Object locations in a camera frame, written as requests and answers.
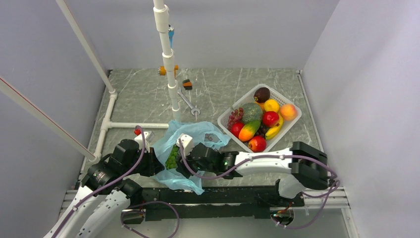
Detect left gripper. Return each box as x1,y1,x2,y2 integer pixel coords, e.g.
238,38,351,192
122,146,165,177

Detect green fake grapes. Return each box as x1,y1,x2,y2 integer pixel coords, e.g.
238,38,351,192
165,145,179,170

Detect light blue plastic bag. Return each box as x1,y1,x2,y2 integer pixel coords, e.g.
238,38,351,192
152,120,230,195

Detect orange fake fruit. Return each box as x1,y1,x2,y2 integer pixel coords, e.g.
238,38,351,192
238,120,261,142

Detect red yellow fake apple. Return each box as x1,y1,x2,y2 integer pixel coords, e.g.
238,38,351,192
248,136,266,153

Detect fake peach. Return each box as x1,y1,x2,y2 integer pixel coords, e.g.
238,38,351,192
279,104,298,121

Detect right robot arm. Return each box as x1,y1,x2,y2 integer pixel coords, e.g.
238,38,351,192
176,139,329,206

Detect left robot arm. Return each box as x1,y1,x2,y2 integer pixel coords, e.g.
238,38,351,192
45,139,165,238

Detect light red fake grapes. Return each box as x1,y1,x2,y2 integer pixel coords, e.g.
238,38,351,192
227,108,243,130

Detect dark red fake grapes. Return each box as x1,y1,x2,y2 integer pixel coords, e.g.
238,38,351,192
255,124,268,137

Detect green fake melon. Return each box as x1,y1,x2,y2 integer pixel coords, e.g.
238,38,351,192
241,103,263,124

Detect yellow fake banana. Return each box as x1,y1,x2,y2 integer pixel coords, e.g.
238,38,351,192
264,114,284,140

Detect red fake pomegranate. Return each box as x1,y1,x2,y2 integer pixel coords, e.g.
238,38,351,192
262,111,280,127

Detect fake orange in basket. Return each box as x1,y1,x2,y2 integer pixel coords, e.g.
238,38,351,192
255,101,264,112

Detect yellow fake lemon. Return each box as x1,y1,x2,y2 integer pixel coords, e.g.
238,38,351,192
263,99,280,113

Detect dark brown fake fruit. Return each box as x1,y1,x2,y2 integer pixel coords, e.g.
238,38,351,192
254,87,270,103

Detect white plastic basket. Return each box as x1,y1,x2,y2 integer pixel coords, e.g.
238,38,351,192
217,84,302,152

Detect silver wrench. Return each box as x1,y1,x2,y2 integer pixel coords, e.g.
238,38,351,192
178,89,201,117

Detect orange black small brush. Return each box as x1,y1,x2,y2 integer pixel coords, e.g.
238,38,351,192
182,79,193,90

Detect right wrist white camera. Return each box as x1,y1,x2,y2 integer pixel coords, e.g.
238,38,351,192
176,133,194,157

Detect wrist white camera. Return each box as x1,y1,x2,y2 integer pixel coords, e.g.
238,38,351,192
134,128,155,152
176,133,194,157

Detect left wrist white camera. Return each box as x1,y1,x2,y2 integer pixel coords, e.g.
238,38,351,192
134,128,155,152

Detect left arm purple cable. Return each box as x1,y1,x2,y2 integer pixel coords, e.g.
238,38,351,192
51,125,180,238

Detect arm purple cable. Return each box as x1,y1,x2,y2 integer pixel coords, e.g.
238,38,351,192
51,125,180,238
177,139,341,230

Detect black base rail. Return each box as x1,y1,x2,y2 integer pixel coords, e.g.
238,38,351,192
129,185,305,221

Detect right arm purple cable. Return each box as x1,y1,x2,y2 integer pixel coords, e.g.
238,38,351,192
177,139,341,230

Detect blue handled tool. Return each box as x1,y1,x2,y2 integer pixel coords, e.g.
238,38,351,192
168,25,174,48

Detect white pvc pipe frame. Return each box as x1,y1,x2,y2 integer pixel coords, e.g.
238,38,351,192
0,0,181,162

